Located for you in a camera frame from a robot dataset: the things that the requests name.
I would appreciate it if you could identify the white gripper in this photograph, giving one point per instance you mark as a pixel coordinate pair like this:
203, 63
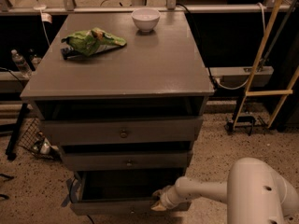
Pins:
171, 197

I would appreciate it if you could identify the grey bottom drawer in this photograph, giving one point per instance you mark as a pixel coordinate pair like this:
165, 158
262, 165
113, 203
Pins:
121, 192

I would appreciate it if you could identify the grey drawer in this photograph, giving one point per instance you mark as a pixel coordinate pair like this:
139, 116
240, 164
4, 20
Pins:
98, 132
127, 160
121, 192

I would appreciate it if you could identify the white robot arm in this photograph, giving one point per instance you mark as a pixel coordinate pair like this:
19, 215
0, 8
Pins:
254, 194

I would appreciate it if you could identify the grey middle drawer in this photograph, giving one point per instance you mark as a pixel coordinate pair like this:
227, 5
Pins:
127, 160

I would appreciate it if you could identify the grey top drawer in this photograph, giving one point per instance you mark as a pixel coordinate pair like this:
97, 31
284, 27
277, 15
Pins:
98, 132

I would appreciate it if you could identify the grey drawer cabinet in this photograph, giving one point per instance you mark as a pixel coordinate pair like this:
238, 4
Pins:
155, 76

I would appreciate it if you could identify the blue tape cross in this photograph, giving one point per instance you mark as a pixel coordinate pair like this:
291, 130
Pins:
72, 186

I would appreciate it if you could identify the yellow wooden ladder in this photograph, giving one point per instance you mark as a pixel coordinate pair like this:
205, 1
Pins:
247, 93

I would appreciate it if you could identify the black stand leg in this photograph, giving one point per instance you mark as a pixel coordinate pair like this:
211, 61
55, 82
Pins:
11, 155

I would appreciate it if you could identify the green chip bag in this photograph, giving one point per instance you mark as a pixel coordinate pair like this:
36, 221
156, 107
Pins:
89, 42

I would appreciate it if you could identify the white ceramic bowl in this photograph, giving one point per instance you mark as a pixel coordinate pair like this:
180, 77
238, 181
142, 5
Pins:
145, 19

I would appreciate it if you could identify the dark plastic bottle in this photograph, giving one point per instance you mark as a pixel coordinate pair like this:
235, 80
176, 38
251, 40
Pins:
34, 58

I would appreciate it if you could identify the clear plastic water bottle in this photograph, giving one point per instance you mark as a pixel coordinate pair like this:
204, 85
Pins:
21, 64

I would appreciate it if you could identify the black wire basket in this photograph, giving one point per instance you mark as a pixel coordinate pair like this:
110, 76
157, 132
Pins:
35, 142

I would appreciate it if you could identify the metal rail frame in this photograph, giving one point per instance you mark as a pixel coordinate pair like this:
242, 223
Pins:
149, 3

